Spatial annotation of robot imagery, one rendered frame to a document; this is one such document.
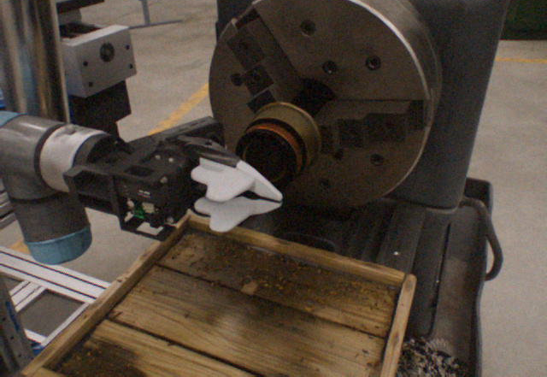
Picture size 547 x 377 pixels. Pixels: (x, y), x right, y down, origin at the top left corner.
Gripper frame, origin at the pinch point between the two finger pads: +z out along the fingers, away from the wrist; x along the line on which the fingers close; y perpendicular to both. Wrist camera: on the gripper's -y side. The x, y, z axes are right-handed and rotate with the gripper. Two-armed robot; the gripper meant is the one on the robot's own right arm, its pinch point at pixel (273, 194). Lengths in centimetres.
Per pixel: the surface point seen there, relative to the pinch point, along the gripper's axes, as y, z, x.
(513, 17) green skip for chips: -476, 40, -85
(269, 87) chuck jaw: -11.7, -5.5, 6.4
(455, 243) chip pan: -70, 21, -54
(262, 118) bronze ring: -7.7, -4.6, 4.3
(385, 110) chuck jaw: -16.0, 7.5, 3.9
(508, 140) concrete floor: -253, 45, -108
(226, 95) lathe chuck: -19.3, -15.9, 0.9
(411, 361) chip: -27, 16, -50
